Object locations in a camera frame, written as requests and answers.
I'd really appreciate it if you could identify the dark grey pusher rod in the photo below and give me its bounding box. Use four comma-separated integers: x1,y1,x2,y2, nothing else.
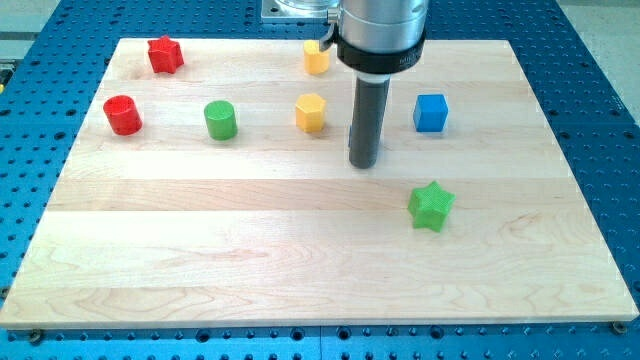
349,72,390,169

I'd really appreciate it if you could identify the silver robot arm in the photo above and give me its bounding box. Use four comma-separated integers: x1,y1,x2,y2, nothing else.
318,0,429,169

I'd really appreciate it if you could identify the blue cube block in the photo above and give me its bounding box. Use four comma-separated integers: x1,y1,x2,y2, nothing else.
413,94,448,133

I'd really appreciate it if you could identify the yellow hexagon block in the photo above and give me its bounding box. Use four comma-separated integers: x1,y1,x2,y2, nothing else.
295,93,326,133

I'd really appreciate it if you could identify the yellow half-round block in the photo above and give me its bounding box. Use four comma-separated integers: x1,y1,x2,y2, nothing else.
303,40,330,75

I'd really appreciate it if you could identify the green star block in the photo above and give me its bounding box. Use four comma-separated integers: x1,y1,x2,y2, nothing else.
407,181,456,232

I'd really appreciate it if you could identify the green cylinder block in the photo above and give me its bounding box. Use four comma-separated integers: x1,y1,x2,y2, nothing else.
204,100,238,141

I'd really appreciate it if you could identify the wooden board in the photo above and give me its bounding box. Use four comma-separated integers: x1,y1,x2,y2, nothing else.
1,38,638,329

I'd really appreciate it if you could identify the red star block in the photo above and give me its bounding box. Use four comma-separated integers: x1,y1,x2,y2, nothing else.
147,35,184,74

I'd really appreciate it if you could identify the red cylinder block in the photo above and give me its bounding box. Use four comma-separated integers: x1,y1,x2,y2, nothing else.
103,95,143,136

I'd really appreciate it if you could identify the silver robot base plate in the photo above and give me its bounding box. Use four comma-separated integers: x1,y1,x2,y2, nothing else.
260,0,339,24

